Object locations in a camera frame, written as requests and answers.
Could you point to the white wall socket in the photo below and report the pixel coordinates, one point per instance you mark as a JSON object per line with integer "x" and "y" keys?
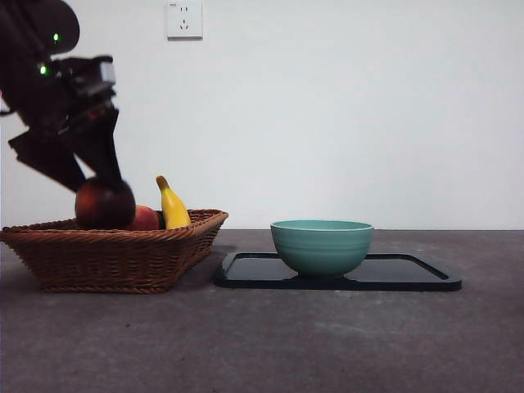
{"x": 184, "y": 20}

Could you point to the teal ceramic bowl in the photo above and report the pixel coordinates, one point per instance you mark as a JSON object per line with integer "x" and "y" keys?
{"x": 323, "y": 249}

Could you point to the red orange peach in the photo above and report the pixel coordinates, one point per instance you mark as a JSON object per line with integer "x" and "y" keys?
{"x": 145, "y": 219}

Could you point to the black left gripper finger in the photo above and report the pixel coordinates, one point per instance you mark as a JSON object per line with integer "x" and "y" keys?
{"x": 98, "y": 147}
{"x": 45, "y": 157}

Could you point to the yellow banana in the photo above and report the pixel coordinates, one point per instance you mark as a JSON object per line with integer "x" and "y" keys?
{"x": 173, "y": 209}

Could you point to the dark red plum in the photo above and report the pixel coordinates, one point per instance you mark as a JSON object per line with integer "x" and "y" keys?
{"x": 104, "y": 206}

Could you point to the pale grey camera box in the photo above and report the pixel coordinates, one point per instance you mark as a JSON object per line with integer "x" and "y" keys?
{"x": 107, "y": 71}

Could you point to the brown wicker basket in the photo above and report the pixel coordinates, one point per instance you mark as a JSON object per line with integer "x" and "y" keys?
{"x": 102, "y": 262}

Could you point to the dark rectangular tray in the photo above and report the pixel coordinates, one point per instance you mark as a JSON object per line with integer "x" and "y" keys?
{"x": 254, "y": 282}

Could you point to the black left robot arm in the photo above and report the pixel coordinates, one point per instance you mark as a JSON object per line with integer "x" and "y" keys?
{"x": 24, "y": 61}

